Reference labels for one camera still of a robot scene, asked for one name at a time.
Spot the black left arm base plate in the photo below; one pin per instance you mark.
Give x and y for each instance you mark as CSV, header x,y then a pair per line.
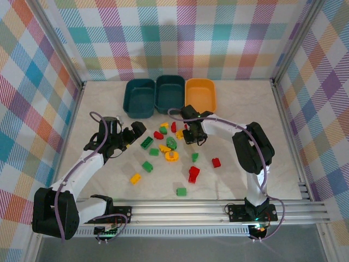
x,y
122,213

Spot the right circuit board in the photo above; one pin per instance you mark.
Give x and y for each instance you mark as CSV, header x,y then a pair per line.
x,y
259,227

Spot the teal plastic container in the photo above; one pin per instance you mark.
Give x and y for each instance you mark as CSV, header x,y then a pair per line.
x,y
139,98
169,94

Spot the aluminium side rail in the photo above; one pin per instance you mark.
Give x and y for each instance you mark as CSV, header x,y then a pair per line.
x,y
289,136
73,125

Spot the yellow plastic container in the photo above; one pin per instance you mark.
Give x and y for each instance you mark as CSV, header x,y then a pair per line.
x,y
200,92

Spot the green left circuit board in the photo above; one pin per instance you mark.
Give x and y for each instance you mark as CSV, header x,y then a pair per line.
x,y
107,230

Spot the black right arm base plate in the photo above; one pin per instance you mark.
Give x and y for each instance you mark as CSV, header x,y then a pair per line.
x,y
238,213

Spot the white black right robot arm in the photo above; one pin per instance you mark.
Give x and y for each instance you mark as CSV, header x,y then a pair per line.
x,y
253,152

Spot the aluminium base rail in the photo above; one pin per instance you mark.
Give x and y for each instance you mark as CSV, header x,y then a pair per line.
x,y
177,213

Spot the orange round lego piece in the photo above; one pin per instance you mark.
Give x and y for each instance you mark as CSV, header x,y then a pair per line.
x,y
167,157

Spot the green round printed lego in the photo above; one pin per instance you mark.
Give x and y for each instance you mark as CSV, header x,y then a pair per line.
x,y
171,142

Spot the aluminium frame post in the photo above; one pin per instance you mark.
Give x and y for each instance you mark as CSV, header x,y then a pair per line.
x,y
60,46
297,41

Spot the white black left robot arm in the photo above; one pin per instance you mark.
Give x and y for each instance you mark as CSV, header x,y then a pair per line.
x,y
81,169

